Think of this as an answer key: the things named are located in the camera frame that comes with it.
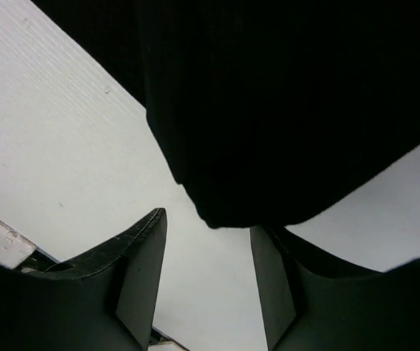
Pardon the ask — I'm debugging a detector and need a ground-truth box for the black t-shirt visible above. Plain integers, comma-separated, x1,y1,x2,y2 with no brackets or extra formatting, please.
37,1,420,228

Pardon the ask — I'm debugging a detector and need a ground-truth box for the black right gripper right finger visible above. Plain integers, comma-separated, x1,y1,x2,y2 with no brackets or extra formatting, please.
250,226,420,350

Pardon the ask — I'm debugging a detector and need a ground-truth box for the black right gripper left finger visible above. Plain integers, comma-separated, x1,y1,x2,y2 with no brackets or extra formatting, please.
0,208,167,350

